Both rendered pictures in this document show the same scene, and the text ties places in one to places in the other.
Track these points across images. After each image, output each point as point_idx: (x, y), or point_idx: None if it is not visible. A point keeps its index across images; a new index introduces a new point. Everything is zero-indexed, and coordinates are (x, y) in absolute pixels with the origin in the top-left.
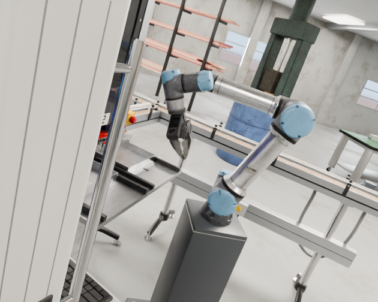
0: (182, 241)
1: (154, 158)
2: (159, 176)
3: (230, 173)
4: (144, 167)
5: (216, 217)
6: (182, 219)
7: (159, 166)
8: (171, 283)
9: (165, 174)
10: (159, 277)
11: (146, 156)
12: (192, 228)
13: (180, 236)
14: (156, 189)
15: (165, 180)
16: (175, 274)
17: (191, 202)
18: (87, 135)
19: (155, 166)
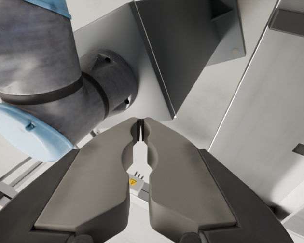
0: (169, 34)
1: (278, 213)
2: (249, 130)
3: (20, 135)
4: None
5: (93, 54)
6: (176, 81)
7: (254, 186)
8: (185, 4)
9: (230, 149)
10: (209, 53)
11: None
12: (137, 11)
13: (177, 53)
14: (252, 54)
15: (226, 114)
16: (178, 2)
17: (160, 107)
18: None
19: (270, 178)
